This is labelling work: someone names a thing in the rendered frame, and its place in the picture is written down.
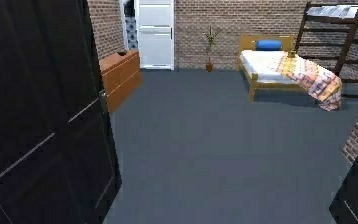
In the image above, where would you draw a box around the potted green house plant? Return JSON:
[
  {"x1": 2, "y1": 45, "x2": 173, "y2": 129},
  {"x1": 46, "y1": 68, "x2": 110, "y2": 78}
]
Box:
[{"x1": 202, "y1": 25, "x2": 221, "y2": 73}]

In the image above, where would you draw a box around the orange wooden chest of drawers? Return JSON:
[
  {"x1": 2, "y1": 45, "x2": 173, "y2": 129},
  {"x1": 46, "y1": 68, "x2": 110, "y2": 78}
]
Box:
[{"x1": 98, "y1": 49, "x2": 143, "y2": 114}]

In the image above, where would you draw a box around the white room door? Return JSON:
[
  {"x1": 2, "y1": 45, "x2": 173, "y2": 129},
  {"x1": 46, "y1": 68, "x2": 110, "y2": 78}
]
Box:
[{"x1": 134, "y1": 0, "x2": 176, "y2": 71}]

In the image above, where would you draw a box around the wooden bed with white mattress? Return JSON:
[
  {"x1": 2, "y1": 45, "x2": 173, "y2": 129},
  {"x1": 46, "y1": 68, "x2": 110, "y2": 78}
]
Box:
[{"x1": 236, "y1": 34, "x2": 321, "y2": 103}]

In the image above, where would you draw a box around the blue pillow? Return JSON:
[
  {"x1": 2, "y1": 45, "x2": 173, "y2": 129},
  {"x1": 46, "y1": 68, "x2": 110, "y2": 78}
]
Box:
[{"x1": 255, "y1": 39, "x2": 283, "y2": 52}]

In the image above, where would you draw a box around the black room door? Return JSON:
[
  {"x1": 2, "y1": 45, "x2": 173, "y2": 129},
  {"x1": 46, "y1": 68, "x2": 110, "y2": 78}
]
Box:
[{"x1": 0, "y1": 0, "x2": 123, "y2": 224}]

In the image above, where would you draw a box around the orange patterned blanket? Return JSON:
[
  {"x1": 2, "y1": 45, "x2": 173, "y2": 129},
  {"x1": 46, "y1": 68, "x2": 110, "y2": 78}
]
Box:
[{"x1": 276, "y1": 53, "x2": 343, "y2": 112}]

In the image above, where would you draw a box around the dark brown ladder shelf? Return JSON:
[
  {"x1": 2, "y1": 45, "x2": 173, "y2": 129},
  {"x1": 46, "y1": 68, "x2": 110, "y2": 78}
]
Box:
[{"x1": 293, "y1": 0, "x2": 358, "y2": 98}]

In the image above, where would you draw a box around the black cupboard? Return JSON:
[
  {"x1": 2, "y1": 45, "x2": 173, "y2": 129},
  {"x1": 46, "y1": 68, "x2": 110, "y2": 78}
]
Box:
[{"x1": 328, "y1": 133, "x2": 358, "y2": 224}]

